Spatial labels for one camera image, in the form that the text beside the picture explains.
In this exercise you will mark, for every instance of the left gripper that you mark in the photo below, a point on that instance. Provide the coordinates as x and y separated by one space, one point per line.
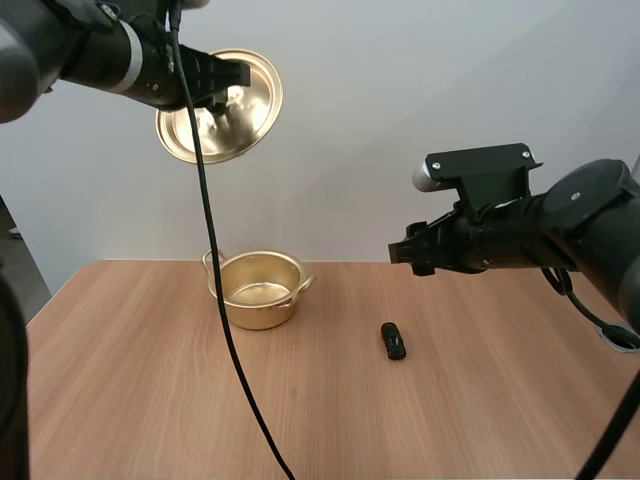
205 75

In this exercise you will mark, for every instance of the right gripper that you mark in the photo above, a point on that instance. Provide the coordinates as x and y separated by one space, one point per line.
440 245

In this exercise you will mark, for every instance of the gold lid with black knob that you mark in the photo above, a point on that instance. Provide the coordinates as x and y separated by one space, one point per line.
255 105

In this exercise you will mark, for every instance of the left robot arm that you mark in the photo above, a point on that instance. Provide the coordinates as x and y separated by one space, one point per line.
85 55

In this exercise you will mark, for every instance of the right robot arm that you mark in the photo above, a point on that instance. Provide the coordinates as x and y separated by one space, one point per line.
585 225

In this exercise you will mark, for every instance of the small grey toy car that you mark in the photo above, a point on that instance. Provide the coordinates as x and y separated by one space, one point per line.
393 342

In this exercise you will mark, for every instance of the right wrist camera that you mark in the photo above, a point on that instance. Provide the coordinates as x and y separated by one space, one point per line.
490 170

